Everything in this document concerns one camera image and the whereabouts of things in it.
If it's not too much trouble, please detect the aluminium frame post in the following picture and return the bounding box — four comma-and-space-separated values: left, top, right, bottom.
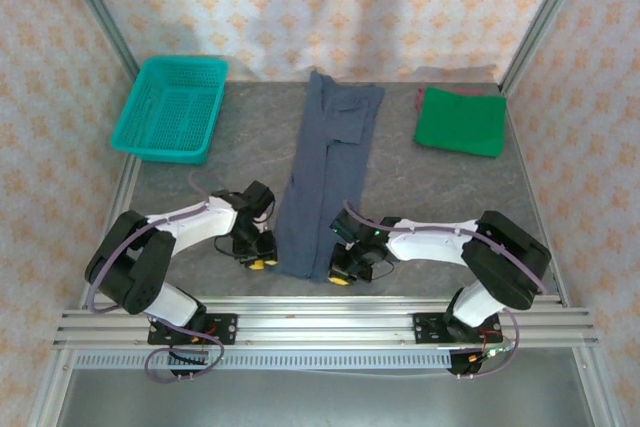
52, 0, 142, 82
498, 0, 595, 94

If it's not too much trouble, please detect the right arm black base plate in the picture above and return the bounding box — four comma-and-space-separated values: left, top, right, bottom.
410, 311, 501, 346

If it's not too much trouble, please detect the small green circuit board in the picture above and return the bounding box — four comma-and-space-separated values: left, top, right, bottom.
480, 342, 517, 360

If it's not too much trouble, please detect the teal plastic mesh basket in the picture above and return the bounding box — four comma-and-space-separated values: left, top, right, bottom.
109, 56, 231, 166

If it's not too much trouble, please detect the aluminium mounting rail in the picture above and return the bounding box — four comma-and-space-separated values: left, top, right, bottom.
52, 296, 600, 351

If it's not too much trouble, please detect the green folded t-shirt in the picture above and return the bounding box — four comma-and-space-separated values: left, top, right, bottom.
413, 86, 508, 159

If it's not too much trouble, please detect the grey slotted cable duct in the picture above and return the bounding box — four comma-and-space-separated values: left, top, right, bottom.
74, 350, 454, 371

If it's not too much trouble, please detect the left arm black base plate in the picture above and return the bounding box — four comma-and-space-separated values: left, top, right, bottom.
148, 313, 238, 347

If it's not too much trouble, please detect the thin black camera cable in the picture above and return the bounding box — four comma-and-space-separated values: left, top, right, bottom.
213, 235, 240, 259
369, 259, 395, 282

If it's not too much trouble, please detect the blue t-shirt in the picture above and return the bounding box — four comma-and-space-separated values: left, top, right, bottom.
267, 69, 386, 285

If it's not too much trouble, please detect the aluminium table side rail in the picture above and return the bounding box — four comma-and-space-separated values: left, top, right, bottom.
502, 89, 627, 427
27, 154, 144, 427

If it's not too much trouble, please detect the red folded t-shirt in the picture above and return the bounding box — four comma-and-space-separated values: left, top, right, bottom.
416, 86, 486, 114

